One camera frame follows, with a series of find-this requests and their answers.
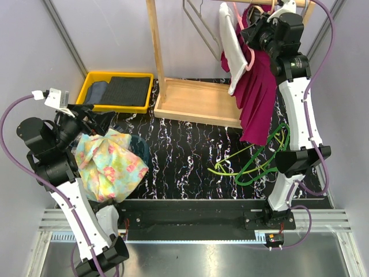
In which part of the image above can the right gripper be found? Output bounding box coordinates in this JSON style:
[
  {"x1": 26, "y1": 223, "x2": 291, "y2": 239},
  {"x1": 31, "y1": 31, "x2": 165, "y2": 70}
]
[{"x1": 239, "y1": 12, "x2": 280, "y2": 58}]

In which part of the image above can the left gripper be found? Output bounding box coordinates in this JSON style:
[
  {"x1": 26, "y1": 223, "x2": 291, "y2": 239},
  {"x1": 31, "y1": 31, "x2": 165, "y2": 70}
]
[{"x1": 52, "y1": 103, "x2": 114, "y2": 148}]

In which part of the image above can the pink hanger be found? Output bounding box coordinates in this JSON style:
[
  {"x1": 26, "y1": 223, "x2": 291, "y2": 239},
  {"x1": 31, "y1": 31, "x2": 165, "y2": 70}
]
[{"x1": 230, "y1": 2, "x2": 257, "y2": 72}]

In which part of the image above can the white garment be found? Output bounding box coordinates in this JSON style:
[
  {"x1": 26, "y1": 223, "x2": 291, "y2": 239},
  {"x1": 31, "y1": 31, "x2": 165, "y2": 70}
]
[{"x1": 219, "y1": 2, "x2": 248, "y2": 95}]

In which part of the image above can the floral pastel garment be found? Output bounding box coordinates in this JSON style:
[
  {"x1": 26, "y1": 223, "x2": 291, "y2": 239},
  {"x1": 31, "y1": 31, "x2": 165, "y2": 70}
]
[{"x1": 74, "y1": 132, "x2": 149, "y2": 203}]

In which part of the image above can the green hanger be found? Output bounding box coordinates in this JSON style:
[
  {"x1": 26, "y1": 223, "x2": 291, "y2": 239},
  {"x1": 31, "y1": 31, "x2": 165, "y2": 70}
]
[{"x1": 235, "y1": 122, "x2": 292, "y2": 186}]

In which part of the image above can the yellow-green hanger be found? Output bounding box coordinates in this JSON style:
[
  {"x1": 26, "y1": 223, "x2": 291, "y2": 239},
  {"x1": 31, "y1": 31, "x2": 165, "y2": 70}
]
[{"x1": 207, "y1": 126, "x2": 289, "y2": 176}]

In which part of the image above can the navy plaid skirt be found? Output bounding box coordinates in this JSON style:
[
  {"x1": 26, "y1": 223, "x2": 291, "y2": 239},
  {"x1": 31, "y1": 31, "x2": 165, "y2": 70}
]
[{"x1": 69, "y1": 122, "x2": 124, "y2": 155}]

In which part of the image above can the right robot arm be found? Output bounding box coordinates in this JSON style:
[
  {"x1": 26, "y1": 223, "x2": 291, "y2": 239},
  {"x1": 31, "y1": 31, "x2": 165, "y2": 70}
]
[{"x1": 241, "y1": 9, "x2": 332, "y2": 229}]

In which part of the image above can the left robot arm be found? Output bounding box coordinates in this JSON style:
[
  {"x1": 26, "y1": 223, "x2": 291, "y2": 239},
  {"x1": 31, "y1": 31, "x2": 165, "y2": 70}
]
[{"x1": 17, "y1": 105, "x2": 129, "y2": 276}]

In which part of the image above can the wooden hanger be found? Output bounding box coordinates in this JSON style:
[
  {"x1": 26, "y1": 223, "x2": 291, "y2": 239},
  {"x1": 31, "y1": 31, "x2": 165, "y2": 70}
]
[{"x1": 247, "y1": 5, "x2": 276, "y2": 25}]

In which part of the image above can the grey hanger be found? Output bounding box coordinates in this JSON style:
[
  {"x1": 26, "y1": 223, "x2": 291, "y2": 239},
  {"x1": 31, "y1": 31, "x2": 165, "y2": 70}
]
[{"x1": 182, "y1": 0, "x2": 221, "y2": 61}]

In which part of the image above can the magenta pleated skirt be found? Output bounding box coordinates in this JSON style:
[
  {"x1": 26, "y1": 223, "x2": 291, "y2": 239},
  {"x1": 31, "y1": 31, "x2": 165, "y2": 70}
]
[{"x1": 220, "y1": 8, "x2": 277, "y2": 145}]

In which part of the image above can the blue-grey folded cloth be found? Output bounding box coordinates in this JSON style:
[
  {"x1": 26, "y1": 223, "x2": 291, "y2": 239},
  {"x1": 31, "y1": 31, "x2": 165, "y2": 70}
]
[{"x1": 84, "y1": 81, "x2": 108, "y2": 104}]

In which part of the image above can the yellow plastic tray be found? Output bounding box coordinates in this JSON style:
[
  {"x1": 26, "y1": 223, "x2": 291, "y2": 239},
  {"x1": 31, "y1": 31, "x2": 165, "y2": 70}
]
[{"x1": 76, "y1": 72, "x2": 153, "y2": 114}]

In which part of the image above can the black folded cloth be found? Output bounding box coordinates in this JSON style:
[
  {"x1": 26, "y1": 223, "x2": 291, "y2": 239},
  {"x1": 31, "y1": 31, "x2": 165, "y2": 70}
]
[{"x1": 99, "y1": 77, "x2": 150, "y2": 107}]

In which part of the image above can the teal transparent bin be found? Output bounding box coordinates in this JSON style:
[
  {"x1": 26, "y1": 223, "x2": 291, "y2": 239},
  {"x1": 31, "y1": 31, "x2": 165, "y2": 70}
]
[{"x1": 129, "y1": 135, "x2": 150, "y2": 167}]

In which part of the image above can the wooden clothes rack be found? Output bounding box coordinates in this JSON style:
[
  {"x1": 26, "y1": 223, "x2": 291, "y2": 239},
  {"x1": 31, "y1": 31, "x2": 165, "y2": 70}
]
[{"x1": 145, "y1": 0, "x2": 318, "y2": 129}]

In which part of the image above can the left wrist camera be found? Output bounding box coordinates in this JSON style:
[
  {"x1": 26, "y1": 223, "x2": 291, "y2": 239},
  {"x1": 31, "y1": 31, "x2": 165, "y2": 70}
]
[{"x1": 32, "y1": 88, "x2": 74, "y2": 117}]

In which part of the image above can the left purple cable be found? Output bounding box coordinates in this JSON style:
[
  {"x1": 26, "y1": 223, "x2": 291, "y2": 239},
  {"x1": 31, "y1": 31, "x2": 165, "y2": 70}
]
[{"x1": 0, "y1": 93, "x2": 123, "y2": 277}]

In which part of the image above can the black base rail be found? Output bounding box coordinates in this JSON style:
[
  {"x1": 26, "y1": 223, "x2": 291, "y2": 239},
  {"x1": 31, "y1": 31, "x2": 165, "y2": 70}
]
[{"x1": 54, "y1": 198, "x2": 332, "y2": 242}]

